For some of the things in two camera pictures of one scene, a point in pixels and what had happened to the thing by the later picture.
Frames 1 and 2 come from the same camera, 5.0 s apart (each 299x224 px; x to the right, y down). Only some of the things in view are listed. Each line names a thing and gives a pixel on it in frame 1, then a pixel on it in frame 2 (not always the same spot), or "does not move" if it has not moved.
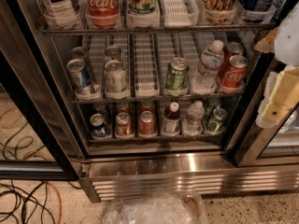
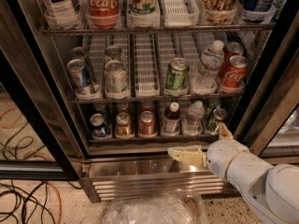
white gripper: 289,41 to 224,158
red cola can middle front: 235,74 does not move
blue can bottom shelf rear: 102,109 does not move
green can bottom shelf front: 216,124 does not move
